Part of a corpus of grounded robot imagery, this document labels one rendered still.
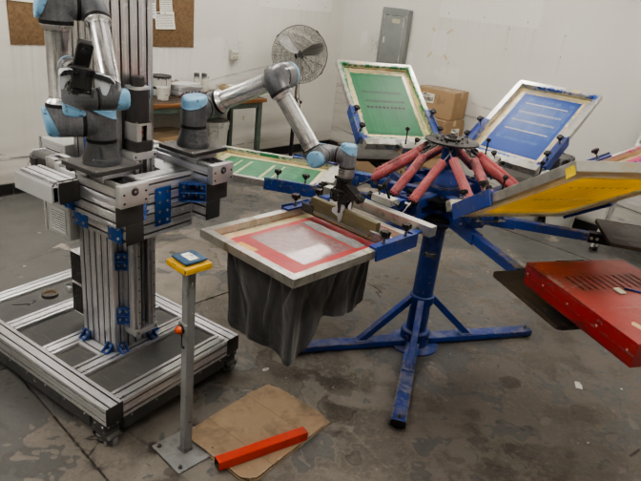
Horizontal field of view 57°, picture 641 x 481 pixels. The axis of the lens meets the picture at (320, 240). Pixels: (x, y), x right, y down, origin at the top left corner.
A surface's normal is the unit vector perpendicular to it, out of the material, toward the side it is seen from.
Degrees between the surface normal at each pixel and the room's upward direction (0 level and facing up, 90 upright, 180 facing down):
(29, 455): 0
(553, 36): 90
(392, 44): 90
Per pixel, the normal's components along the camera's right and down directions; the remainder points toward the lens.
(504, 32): -0.69, 0.22
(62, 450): 0.11, -0.92
